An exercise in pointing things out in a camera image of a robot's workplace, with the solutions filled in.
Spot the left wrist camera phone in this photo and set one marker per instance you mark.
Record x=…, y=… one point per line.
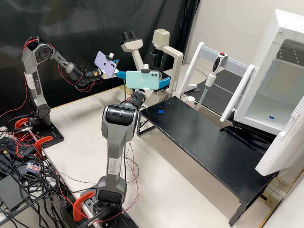
x=104, y=63

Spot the white pipette stand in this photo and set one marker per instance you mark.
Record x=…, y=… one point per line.
x=238, y=95

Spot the cream microscope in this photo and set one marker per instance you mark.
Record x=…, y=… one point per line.
x=177, y=71

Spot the white-capped bottle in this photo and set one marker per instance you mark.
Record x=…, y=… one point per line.
x=191, y=98

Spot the pipette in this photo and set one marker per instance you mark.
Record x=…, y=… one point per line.
x=210, y=80

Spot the petri dish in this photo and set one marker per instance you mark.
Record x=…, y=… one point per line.
x=162, y=76

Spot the flat black box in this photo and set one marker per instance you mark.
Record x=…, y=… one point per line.
x=12, y=192

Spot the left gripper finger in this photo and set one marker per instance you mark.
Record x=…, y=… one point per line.
x=116, y=61
x=120, y=75

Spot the small circuit board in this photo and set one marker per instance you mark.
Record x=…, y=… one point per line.
x=32, y=168

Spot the wrist camera phone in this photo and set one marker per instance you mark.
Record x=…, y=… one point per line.
x=140, y=79
x=104, y=63

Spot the orange clamp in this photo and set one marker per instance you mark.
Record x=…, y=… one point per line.
x=78, y=206
x=20, y=123
x=44, y=140

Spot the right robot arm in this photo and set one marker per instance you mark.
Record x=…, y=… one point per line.
x=116, y=147

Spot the long black platform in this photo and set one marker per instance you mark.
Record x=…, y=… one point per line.
x=202, y=142

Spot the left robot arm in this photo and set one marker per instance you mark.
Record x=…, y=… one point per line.
x=32, y=90

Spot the short black platform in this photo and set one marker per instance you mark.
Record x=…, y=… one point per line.
x=225, y=95

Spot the black power adapter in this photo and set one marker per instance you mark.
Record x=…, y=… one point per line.
x=14, y=147

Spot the right wrist camera phone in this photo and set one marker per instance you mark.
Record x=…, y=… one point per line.
x=140, y=79

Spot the white incubator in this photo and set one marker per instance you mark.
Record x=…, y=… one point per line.
x=259, y=111

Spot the incubator door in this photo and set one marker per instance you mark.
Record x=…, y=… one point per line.
x=282, y=147

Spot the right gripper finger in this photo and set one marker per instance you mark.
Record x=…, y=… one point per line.
x=164, y=83

